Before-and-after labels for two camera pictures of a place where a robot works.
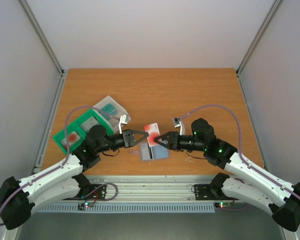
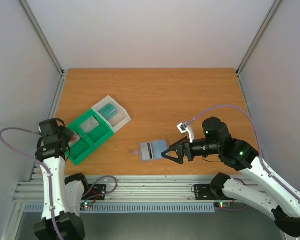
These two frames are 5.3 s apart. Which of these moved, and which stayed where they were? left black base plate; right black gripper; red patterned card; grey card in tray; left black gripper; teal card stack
Moved: left black gripper; right black gripper
Stayed: red patterned card; left black base plate; teal card stack; grey card in tray
